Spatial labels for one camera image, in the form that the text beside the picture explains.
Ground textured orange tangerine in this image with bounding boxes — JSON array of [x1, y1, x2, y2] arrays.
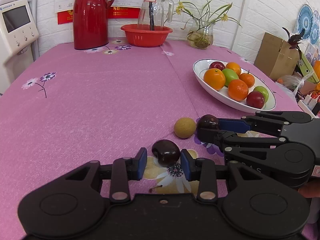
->
[[228, 79, 248, 102]]

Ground dark purple plum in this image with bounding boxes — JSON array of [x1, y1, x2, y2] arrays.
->
[[151, 139, 181, 167], [197, 114, 219, 129]]

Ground small green apple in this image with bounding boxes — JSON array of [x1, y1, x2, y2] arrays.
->
[[253, 86, 269, 103]]

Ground orange mandarin with stem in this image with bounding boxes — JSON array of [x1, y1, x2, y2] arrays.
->
[[239, 72, 255, 88]]

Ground smooth orange front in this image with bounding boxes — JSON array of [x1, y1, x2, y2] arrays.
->
[[203, 68, 226, 90]]

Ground smooth orange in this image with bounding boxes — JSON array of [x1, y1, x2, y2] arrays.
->
[[226, 62, 241, 75], [203, 68, 226, 90]]

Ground person's right hand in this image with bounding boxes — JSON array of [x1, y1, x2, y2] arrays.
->
[[298, 180, 320, 198]]

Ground clear plastic bag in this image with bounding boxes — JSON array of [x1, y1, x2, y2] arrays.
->
[[276, 74, 316, 101]]

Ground white ceramic plate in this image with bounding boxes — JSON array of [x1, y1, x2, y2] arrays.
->
[[193, 59, 276, 113]]

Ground brown cardboard box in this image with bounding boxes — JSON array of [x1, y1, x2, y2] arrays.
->
[[254, 33, 300, 81]]

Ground pink floral tablecloth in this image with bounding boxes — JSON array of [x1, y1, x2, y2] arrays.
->
[[1, 41, 299, 239]]

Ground green box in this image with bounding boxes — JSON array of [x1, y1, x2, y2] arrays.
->
[[298, 54, 319, 84]]

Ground orange shopping bag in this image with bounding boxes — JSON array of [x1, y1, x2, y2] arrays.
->
[[313, 60, 320, 90]]

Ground dark purple potted plant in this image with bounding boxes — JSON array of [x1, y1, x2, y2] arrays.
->
[[282, 27, 305, 60]]

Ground glass vase with plant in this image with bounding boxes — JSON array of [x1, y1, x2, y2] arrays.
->
[[174, 0, 241, 50]]

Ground red plastic basket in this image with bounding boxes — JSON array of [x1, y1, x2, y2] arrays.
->
[[121, 24, 173, 48]]

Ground clear glass pitcher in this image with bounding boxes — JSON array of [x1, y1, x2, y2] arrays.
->
[[137, 0, 174, 31]]

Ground red thermos jug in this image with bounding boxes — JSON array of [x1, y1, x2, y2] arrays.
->
[[73, 0, 114, 50]]

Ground white water dispenser machine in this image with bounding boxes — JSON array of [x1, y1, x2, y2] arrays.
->
[[0, 0, 39, 94]]

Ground blue decorative wall plates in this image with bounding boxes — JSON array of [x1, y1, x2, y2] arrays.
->
[[294, 4, 319, 45]]

